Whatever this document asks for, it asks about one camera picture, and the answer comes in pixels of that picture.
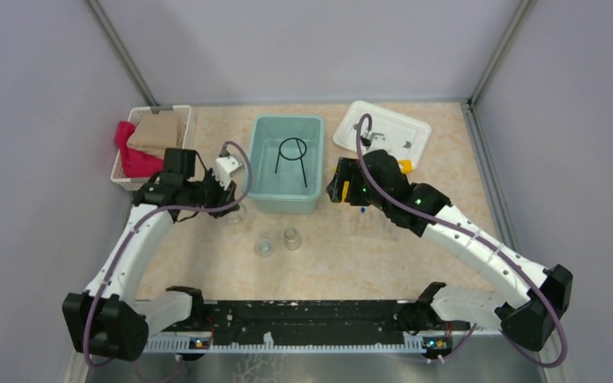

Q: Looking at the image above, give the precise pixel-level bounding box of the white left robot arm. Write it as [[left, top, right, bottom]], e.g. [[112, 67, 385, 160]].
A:
[[61, 148, 248, 367]]

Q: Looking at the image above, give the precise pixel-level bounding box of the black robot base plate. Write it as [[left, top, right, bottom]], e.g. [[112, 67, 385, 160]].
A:
[[163, 300, 470, 351]]

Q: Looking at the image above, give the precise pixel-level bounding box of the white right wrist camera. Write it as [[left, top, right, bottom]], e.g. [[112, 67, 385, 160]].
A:
[[361, 132, 392, 154]]

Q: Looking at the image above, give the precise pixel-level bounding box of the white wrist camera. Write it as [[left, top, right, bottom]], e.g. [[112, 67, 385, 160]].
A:
[[212, 155, 244, 190], [361, 132, 392, 154]]

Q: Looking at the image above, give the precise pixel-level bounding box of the yellow test tube rack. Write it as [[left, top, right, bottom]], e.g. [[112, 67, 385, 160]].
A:
[[338, 159, 414, 204]]

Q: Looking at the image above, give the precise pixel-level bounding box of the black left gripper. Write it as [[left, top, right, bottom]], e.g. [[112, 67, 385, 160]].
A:
[[184, 167, 240, 219]]

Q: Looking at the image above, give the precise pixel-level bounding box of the white plastic tray lid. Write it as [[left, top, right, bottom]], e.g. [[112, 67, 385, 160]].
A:
[[333, 101, 432, 173]]

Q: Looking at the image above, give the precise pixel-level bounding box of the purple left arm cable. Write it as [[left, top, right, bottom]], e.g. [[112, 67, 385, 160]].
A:
[[82, 140, 254, 383]]

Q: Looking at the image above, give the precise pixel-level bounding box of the pink cloth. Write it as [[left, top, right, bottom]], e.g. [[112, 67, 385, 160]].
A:
[[114, 121, 164, 178]]

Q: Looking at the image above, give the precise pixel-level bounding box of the small clear glass dish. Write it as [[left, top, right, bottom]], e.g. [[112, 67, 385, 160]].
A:
[[255, 238, 275, 257]]

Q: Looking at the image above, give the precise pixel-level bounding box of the clear glass beaker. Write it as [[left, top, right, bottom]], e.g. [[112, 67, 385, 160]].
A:
[[283, 227, 302, 251]]

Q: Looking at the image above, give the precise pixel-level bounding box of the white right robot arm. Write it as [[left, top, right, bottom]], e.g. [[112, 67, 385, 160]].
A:
[[326, 150, 574, 351]]

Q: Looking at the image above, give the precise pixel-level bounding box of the clear glass flask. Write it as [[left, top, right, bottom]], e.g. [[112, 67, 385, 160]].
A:
[[224, 203, 247, 225]]

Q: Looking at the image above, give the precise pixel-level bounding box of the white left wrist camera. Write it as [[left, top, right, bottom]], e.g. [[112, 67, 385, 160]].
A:
[[212, 155, 244, 190]]

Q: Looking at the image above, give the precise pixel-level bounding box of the teal plastic bin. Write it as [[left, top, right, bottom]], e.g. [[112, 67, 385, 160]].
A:
[[248, 115, 325, 215]]

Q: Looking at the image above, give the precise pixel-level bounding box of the beige cloth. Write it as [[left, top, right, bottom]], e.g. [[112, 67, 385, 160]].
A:
[[127, 112, 186, 159]]

